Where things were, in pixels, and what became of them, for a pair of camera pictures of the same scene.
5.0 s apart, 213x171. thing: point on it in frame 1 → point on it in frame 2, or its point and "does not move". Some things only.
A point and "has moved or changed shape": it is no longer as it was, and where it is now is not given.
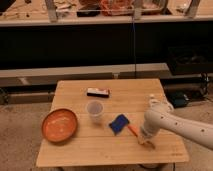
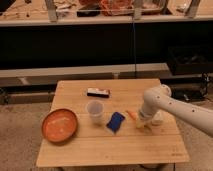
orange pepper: (134, 129) → (133, 115)
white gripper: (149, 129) → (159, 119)
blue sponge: (119, 124) has moved or changed shape
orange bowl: (59, 125) does not move
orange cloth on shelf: (117, 8) does not move
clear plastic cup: (95, 110) does not move
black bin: (190, 59) does not move
